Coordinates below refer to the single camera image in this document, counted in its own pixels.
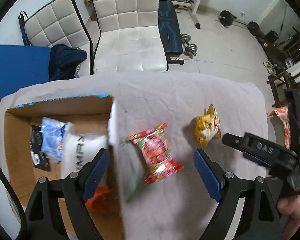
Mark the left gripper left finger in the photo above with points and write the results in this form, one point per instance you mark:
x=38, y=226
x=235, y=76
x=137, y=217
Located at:
x=43, y=214

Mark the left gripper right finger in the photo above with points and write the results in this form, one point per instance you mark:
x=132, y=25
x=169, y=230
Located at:
x=259, y=218

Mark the orange snack packet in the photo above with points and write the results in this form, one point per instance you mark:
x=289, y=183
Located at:
x=98, y=202

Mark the black pouch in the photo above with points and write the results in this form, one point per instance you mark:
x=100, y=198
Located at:
x=38, y=157

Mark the white soft packet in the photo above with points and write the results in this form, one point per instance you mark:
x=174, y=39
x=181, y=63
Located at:
x=79, y=149

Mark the light blue soft packet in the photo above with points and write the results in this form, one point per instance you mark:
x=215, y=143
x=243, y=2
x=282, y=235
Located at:
x=53, y=134

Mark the yellow panda snack packet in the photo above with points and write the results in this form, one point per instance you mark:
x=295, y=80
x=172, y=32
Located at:
x=207, y=127

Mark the red snack packet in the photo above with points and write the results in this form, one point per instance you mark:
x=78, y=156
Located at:
x=156, y=152

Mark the person's right hand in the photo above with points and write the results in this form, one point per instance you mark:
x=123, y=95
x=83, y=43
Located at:
x=290, y=206

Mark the orange white floral towel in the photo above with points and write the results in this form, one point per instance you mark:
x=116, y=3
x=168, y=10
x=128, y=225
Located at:
x=282, y=114

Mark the brown wooden chair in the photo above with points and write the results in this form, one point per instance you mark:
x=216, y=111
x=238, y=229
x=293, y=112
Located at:
x=284, y=80

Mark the open cardboard box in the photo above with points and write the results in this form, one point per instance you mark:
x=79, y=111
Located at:
x=89, y=114

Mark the grey table cloth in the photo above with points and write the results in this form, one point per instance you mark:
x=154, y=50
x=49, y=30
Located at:
x=123, y=104

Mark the chrome dumbbell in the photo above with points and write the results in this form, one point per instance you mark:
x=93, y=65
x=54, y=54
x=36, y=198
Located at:
x=190, y=49

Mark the blue foam mat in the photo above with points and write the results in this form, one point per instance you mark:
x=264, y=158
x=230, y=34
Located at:
x=22, y=66

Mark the floor barbell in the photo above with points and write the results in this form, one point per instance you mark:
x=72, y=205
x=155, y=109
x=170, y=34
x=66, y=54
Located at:
x=226, y=19

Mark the dark blue cloth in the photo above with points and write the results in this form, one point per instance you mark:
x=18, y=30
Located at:
x=64, y=62

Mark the black blue weight bench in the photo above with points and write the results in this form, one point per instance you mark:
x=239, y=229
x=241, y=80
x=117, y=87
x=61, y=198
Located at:
x=170, y=32

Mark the white barbell rack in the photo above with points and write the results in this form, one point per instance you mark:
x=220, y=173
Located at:
x=191, y=6

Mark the white quilted chair left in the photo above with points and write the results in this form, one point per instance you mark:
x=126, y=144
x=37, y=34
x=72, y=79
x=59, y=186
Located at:
x=59, y=22

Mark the white quilted chair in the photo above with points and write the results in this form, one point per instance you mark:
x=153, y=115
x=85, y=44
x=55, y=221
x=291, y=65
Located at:
x=129, y=37
x=59, y=22

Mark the white quilted chair right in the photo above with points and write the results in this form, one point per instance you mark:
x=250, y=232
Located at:
x=129, y=37

